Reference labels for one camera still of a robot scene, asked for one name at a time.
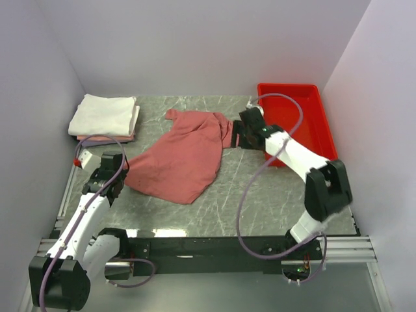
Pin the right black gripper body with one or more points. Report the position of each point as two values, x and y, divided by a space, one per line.
244 133

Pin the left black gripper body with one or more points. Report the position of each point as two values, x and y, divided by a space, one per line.
123 176

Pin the pink red t shirt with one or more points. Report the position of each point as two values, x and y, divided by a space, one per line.
185 160

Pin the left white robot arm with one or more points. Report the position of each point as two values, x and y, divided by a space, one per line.
61 279

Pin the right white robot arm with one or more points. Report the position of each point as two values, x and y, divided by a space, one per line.
327 188

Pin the white folded t shirt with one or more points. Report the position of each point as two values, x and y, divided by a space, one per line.
91 102

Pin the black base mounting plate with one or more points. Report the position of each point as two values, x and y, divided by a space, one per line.
191 255

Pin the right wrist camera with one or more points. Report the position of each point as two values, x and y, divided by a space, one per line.
252 105

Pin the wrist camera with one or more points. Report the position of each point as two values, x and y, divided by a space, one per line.
87 161
252 105

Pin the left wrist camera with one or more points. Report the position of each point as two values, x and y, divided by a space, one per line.
87 161

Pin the aluminium frame rail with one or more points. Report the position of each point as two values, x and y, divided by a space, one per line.
339 250

